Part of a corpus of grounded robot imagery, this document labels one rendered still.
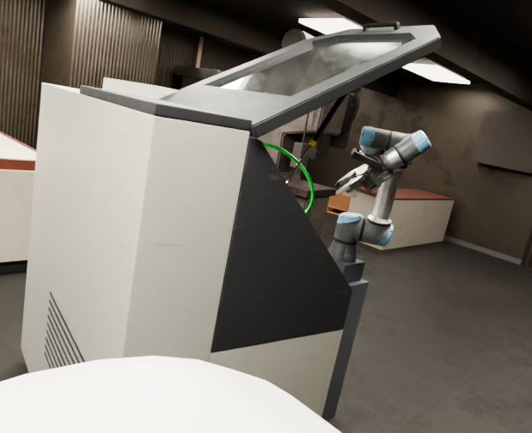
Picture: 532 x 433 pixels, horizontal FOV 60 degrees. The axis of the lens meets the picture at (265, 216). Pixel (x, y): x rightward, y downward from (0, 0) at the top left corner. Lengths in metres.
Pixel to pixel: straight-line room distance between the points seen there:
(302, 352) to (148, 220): 0.81
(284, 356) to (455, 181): 7.11
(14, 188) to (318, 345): 2.67
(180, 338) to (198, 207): 0.39
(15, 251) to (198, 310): 2.70
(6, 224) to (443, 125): 7.02
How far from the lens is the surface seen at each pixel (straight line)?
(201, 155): 1.21
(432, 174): 8.69
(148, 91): 1.97
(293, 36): 5.41
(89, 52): 6.93
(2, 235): 3.85
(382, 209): 2.23
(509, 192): 8.25
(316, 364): 1.81
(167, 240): 1.23
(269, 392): 0.24
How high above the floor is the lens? 1.52
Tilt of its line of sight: 12 degrees down
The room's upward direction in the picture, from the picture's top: 11 degrees clockwise
